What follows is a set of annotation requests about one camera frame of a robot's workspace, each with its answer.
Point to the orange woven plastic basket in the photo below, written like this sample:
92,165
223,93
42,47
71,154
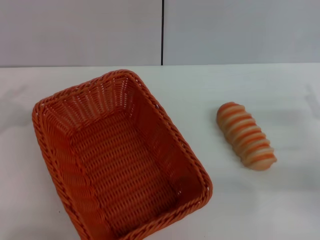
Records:
125,160

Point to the orange cream striped bread roll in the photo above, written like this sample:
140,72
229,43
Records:
246,136

